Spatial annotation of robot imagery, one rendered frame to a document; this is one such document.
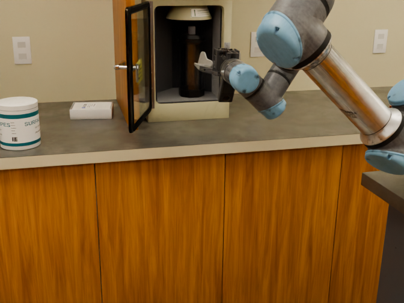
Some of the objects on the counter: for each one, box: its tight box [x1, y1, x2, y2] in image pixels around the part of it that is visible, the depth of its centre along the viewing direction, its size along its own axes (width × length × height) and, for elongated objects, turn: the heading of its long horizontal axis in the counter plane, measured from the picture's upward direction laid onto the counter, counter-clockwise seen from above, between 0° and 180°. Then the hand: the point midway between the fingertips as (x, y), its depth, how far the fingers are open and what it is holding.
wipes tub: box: [0, 97, 41, 151], centre depth 184 cm, size 13×13×15 cm
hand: (216, 66), depth 186 cm, fingers open, 14 cm apart
